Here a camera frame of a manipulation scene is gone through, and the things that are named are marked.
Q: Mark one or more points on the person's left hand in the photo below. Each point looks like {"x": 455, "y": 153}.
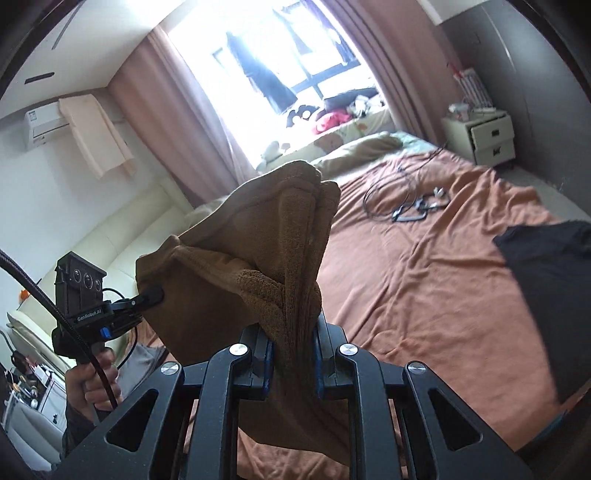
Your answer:
{"x": 90, "y": 387}

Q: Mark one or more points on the pink curtain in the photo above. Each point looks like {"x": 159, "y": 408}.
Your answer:
{"x": 397, "y": 60}
{"x": 175, "y": 115}

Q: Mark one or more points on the cream headboard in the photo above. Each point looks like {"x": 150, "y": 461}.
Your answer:
{"x": 115, "y": 240}

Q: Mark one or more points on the bear print pillow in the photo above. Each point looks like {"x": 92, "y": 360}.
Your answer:
{"x": 341, "y": 131}

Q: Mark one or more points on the orange blanket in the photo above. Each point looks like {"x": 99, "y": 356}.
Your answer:
{"x": 415, "y": 300}

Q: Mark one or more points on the brown printed t-shirt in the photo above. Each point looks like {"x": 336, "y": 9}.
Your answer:
{"x": 258, "y": 230}

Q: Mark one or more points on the window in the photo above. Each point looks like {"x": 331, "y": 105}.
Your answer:
{"x": 314, "y": 76}

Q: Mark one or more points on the white nightstand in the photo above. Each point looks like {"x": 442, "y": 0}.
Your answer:
{"x": 489, "y": 134}

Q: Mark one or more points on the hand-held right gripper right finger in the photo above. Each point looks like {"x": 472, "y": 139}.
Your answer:
{"x": 318, "y": 369}

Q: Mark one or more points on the person's left forearm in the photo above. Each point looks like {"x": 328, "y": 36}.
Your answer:
{"x": 76, "y": 431}

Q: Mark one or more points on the olive duvet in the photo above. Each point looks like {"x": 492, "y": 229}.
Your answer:
{"x": 360, "y": 147}

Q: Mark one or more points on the cluttered white shelf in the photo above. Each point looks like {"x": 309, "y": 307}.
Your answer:
{"x": 41, "y": 383}

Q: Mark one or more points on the dark hanging garment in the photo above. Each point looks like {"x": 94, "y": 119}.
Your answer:
{"x": 268, "y": 78}

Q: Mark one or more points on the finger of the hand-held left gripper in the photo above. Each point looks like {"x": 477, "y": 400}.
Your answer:
{"x": 124, "y": 322}
{"x": 147, "y": 296}

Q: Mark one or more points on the white air conditioner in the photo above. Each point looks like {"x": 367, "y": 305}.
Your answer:
{"x": 41, "y": 124}

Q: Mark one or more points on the pile of clothes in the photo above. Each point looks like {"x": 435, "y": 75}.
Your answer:
{"x": 330, "y": 120}

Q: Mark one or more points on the black garment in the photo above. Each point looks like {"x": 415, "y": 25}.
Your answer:
{"x": 554, "y": 286}

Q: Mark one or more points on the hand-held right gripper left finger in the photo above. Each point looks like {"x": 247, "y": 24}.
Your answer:
{"x": 267, "y": 369}

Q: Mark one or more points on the peach towel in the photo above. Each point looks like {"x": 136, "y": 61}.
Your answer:
{"x": 97, "y": 138}

